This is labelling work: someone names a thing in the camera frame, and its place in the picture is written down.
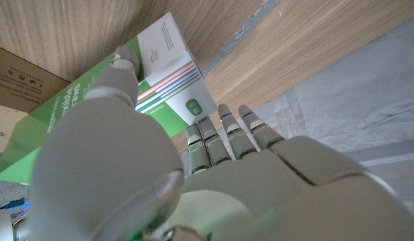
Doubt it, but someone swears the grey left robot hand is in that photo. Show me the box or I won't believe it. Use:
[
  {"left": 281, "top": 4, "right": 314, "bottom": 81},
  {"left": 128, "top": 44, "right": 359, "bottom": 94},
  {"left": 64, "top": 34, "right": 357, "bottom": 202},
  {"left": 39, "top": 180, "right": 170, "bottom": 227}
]
[{"left": 28, "top": 45, "right": 414, "bottom": 241}]

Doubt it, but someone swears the green straw box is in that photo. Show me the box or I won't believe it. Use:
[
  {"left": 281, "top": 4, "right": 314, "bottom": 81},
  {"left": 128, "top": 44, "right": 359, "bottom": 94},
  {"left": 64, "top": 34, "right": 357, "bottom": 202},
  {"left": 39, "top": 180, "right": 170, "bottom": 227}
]
[{"left": 0, "top": 11, "right": 218, "bottom": 185}]

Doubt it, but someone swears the brown cardboard box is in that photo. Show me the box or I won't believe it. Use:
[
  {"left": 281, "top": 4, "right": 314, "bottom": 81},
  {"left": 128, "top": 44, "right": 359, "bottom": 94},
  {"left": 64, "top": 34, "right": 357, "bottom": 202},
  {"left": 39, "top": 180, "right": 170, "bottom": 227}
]
[{"left": 0, "top": 43, "right": 71, "bottom": 153}]

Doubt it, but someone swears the grey tape marking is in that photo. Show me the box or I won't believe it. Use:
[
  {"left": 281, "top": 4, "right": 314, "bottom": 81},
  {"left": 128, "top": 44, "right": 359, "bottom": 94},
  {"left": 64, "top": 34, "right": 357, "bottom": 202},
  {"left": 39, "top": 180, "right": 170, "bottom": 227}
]
[{"left": 200, "top": 0, "right": 281, "bottom": 78}]

